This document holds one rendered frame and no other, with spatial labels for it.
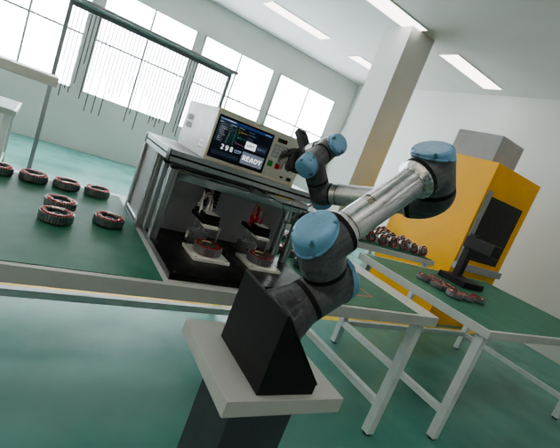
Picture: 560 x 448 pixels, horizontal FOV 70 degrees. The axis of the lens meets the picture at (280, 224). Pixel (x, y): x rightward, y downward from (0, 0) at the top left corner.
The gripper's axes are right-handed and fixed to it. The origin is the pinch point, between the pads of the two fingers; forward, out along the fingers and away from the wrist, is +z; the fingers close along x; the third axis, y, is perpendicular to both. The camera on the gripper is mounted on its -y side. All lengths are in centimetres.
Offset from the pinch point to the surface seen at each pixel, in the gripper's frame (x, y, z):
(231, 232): 0.3, 28.0, 34.3
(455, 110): 512, -306, 241
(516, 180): 371, -107, 76
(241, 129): -17.7, -8.2, 4.1
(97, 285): -61, 58, -8
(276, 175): 4.9, 3.6, 9.6
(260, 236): 3.1, 30.5, 12.7
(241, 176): -12.1, 8.9, 9.0
